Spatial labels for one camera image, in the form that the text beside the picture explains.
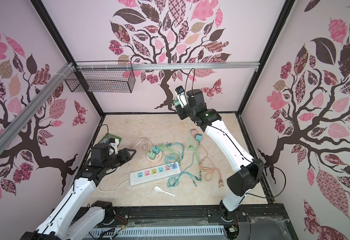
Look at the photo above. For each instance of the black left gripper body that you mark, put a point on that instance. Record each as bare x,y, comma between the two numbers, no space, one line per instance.
118,160

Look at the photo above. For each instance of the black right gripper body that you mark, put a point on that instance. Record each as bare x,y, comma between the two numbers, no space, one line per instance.
183,113

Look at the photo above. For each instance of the green USB charger plug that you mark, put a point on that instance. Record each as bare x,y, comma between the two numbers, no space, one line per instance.
151,155

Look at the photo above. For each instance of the teal USB charger plug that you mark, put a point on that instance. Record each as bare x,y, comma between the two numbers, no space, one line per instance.
156,150

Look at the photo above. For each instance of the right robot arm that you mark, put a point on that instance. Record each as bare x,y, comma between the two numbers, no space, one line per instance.
247,170

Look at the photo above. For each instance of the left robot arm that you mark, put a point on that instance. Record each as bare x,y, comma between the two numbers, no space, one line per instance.
60,224

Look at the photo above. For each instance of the green snack packet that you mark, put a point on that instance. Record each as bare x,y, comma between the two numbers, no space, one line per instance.
106,138

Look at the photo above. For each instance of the pale yellow peeler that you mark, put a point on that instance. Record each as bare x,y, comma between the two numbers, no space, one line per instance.
130,121

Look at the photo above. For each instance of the white multicolour power strip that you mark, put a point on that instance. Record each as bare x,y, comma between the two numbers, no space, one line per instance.
154,173

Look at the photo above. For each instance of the round pink power socket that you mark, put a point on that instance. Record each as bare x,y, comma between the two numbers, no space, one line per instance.
158,159

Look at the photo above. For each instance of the white ceramic spoon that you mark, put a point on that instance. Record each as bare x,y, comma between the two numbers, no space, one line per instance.
160,190

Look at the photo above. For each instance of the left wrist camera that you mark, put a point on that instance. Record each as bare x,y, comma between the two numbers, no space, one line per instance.
113,146

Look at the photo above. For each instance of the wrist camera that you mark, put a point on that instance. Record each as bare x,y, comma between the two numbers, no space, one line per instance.
113,146
181,95

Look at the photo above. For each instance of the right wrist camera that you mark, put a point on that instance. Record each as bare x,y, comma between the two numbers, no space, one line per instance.
181,95

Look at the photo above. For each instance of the black wire basket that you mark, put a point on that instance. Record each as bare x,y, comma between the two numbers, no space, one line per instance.
102,77

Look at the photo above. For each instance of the aluminium rail left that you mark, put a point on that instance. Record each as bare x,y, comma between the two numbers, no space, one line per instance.
15,127

